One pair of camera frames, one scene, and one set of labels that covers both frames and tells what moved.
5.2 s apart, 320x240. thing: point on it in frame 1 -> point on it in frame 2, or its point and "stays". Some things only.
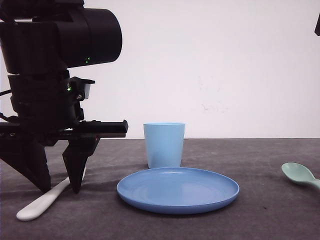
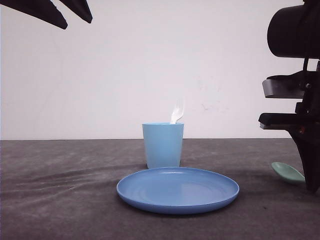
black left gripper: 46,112 -> 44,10
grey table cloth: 268,205 stays
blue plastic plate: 175,190 stays
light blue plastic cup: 164,144 stays
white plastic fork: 29,212 -> 178,112
